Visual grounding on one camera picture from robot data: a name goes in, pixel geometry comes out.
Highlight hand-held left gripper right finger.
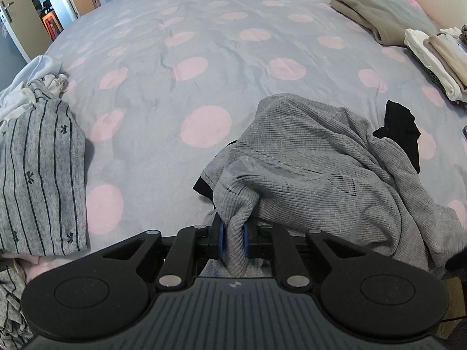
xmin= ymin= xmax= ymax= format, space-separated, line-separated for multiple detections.
xmin=244 ymin=225 xmax=373 ymax=291

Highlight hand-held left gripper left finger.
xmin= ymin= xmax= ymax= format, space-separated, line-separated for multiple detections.
xmin=91 ymin=222 xmax=224 ymax=291

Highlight grey ribbed shirt black sleeves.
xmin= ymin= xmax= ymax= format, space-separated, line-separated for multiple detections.
xmin=193 ymin=94 xmax=467 ymax=281

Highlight grey striped bow-print garment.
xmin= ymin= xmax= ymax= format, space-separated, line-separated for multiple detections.
xmin=0 ymin=262 xmax=35 ymax=349
xmin=0 ymin=80 xmax=89 ymax=257

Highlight polka-dot bed cover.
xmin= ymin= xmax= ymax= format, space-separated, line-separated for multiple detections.
xmin=0 ymin=0 xmax=467 ymax=275

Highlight folded white garment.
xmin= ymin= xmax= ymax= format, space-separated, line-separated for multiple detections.
xmin=404 ymin=28 xmax=465 ymax=100

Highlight folded taupe fleece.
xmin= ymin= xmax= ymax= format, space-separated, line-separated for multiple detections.
xmin=328 ymin=0 xmax=440 ymax=46

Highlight orange stool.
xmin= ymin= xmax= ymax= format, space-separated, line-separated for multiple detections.
xmin=42 ymin=11 xmax=60 ymax=39

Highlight wooden door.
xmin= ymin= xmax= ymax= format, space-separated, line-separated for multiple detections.
xmin=0 ymin=0 xmax=34 ymax=62

